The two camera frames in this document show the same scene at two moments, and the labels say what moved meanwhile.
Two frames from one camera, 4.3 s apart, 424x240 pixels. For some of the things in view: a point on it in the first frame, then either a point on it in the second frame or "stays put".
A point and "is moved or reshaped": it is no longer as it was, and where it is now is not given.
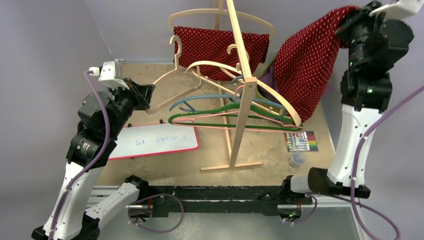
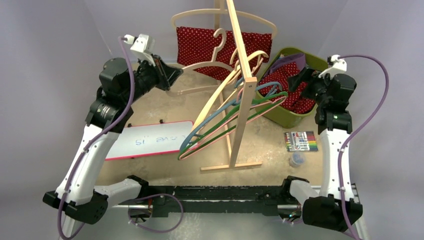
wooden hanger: x=259 y=83 to x=257 y=53
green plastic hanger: x=298 y=126 to x=283 y=94
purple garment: x=268 y=78 to x=298 y=58
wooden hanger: x=153 y=109 to x=212 y=62
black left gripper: x=142 y=93 to x=166 y=74
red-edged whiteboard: x=154 y=139 stays put
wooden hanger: x=238 y=12 stays put
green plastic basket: x=262 y=68 to x=274 y=112
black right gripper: x=346 y=22 to x=311 y=81
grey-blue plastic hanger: x=192 y=109 to x=217 y=111
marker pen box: x=301 y=141 stays put
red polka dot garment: x=304 y=60 is moved or reshaped
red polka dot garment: x=206 y=49 stays put
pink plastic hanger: x=236 y=112 to x=282 y=98
